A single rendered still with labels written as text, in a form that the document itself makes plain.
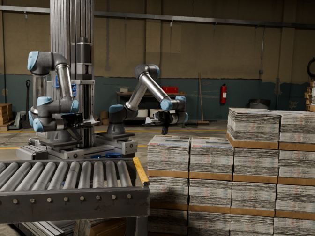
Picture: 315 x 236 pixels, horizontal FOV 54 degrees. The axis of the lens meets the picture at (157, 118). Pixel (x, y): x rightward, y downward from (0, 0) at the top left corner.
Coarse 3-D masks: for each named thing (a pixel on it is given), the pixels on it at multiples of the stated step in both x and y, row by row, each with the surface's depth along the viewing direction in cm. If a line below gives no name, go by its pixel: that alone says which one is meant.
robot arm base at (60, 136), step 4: (52, 132) 218; (56, 132) 217; (60, 132) 217; (64, 132) 218; (68, 132) 221; (52, 136) 217; (56, 136) 217; (60, 136) 216; (64, 136) 218; (68, 136) 220; (52, 140) 217; (56, 140) 216; (60, 140) 216; (64, 140) 217; (68, 140) 220
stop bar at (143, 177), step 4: (136, 160) 174; (136, 164) 166; (140, 164) 166; (136, 168) 163; (140, 168) 159; (140, 172) 152; (144, 172) 152; (140, 176) 147; (144, 176) 146; (144, 180) 140; (148, 180) 140; (144, 184) 139; (148, 184) 139
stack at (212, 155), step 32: (160, 160) 214; (192, 160) 212; (224, 160) 209; (256, 160) 206; (288, 160) 204; (160, 192) 216; (192, 192) 213; (224, 192) 211; (256, 192) 208; (288, 192) 206; (160, 224) 220; (192, 224) 217; (224, 224) 214; (256, 224) 210; (288, 224) 208
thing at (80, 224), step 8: (80, 224) 205; (88, 224) 197; (96, 224) 198; (120, 224) 205; (80, 232) 206; (88, 232) 199; (96, 232) 193; (104, 232) 197; (112, 232) 203; (120, 232) 209
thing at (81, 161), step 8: (16, 160) 175; (24, 160) 176; (32, 160) 176; (40, 160) 177; (48, 160) 177; (56, 160) 177; (64, 160) 178; (72, 160) 178; (80, 160) 179; (88, 160) 179; (96, 160) 179; (104, 160) 180; (112, 160) 181; (128, 160) 182; (56, 168) 176; (80, 168) 178; (104, 168) 180; (128, 168) 183; (80, 176) 179; (104, 176) 181
